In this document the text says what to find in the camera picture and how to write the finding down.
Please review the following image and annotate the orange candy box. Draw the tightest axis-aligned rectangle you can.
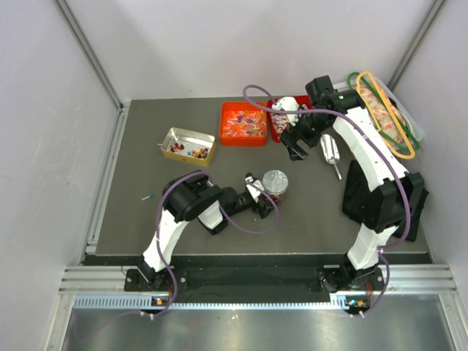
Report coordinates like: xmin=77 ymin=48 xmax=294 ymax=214
xmin=219 ymin=101 xmax=268 ymax=147

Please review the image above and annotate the white cable duct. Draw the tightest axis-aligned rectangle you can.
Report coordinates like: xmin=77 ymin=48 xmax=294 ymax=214
xmin=72 ymin=295 xmax=352 ymax=311

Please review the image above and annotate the black cloth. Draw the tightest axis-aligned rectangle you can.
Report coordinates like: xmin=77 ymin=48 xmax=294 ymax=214
xmin=342 ymin=160 xmax=429 ymax=242

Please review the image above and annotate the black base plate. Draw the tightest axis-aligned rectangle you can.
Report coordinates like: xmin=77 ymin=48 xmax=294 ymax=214
xmin=124 ymin=266 xmax=383 ymax=303

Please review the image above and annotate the clear glass jar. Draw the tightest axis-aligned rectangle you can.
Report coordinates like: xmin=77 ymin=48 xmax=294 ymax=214
xmin=268 ymin=188 xmax=287 ymax=205

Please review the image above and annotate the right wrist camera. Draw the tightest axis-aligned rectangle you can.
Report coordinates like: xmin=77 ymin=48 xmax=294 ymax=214
xmin=271 ymin=97 xmax=303 ymax=128

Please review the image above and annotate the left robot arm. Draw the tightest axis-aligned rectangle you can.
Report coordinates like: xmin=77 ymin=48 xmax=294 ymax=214
xmin=137 ymin=170 xmax=279 ymax=290

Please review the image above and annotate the green hanger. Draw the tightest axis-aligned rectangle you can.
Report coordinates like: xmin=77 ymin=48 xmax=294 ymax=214
xmin=347 ymin=72 xmax=421 ymax=151

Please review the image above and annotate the gold candy tin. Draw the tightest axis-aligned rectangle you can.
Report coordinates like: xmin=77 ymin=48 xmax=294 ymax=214
xmin=160 ymin=127 xmax=216 ymax=165

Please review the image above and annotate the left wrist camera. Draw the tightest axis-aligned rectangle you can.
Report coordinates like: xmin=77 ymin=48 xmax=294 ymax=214
xmin=245 ymin=173 xmax=264 ymax=203

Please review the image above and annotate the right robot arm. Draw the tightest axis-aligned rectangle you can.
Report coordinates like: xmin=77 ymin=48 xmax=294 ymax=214
xmin=272 ymin=76 xmax=425 ymax=293

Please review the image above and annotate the floral cloth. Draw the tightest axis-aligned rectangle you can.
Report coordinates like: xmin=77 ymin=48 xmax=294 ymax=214
xmin=360 ymin=83 xmax=404 ymax=147

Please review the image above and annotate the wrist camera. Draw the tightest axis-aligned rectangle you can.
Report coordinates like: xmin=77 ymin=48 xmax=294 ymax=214
xmin=271 ymin=97 xmax=303 ymax=128
xmin=245 ymin=173 xmax=264 ymax=203

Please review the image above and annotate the yellow hanger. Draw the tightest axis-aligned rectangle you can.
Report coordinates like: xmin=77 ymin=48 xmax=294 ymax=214
xmin=356 ymin=71 xmax=417 ymax=159

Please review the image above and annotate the blue lollipop on table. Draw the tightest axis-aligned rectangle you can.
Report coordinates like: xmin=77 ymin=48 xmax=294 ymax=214
xmin=141 ymin=194 xmax=155 ymax=201

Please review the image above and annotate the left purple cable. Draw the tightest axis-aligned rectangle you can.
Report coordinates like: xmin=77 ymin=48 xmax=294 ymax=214
xmin=155 ymin=170 xmax=282 ymax=319

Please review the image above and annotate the clear jar lid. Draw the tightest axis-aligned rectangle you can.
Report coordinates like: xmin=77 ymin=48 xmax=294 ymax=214
xmin=262 ymin=170 xmax=289 ymax=195

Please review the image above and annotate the white plastic basket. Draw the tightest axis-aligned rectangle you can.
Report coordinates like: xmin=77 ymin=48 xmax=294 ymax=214
xmin=333 ymin=78 xmax=425 ymax=142

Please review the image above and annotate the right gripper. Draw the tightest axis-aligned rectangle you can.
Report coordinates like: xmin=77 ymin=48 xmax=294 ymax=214
xmin=278 ymin=107 xmax=329 ymax=163

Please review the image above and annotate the red candy box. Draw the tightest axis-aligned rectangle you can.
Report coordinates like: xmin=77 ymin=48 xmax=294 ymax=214
xmin=267 ymin=95 xmax=312 ymax=143

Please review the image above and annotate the metal scoop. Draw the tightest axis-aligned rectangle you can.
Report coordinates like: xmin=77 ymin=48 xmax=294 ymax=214
xmin=320 ymin=134 xmax=342 ymax=181

